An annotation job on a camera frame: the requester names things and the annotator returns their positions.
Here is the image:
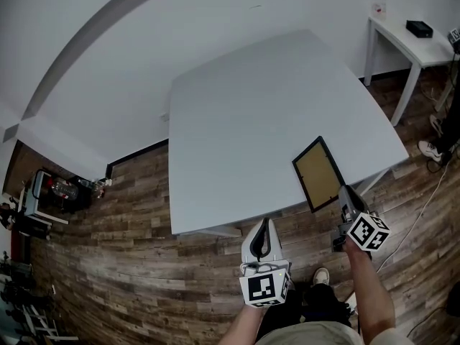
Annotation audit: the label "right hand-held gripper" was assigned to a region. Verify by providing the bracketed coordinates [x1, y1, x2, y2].
[331, 184, 391, 253]

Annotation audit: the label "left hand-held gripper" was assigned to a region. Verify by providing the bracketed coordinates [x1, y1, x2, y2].
[238, 216, 293, 308]

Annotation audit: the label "black picture frame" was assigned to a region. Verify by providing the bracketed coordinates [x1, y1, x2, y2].
[291, 135, 348, 214]

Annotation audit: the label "person's right forearm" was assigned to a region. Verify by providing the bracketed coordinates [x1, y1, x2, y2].
[344, 241, 398, 341]

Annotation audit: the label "person's left forearm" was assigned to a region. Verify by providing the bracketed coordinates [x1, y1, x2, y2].
[218, 302, 269, 345]

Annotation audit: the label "person's white shoe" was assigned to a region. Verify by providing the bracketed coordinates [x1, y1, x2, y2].
[312, 267, 331, 287]
[429, 114, 445, 138]
[418, 140, 443, 163]

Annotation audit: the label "person's black trousers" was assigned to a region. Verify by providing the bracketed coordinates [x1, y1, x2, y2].
[287, 280, 357, 328]

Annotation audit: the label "person's beige shirt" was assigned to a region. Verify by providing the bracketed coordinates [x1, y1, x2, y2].
[257, 321, 414, 345]

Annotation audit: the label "small white table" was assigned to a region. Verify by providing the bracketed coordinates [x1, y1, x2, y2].
[363, 14, 457, 127]

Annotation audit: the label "black box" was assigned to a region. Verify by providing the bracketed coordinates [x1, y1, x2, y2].
[405, 19, 434, 39]

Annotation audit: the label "black crate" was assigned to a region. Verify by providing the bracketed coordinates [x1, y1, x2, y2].
[68, 176, 93, 213]

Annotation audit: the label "clear dispenser bottle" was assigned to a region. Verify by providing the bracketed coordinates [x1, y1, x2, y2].
[371, 0, 388, 22]

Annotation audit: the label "large clear water bottle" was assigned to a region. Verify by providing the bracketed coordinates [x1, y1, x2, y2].
[50, 178, 79, 201]

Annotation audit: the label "grey metal cart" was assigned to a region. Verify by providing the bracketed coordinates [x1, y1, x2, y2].
[19, 169, 71, 226]

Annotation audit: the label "white floor cable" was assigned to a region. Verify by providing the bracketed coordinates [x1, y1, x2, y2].
[375, 163, 452, 275]

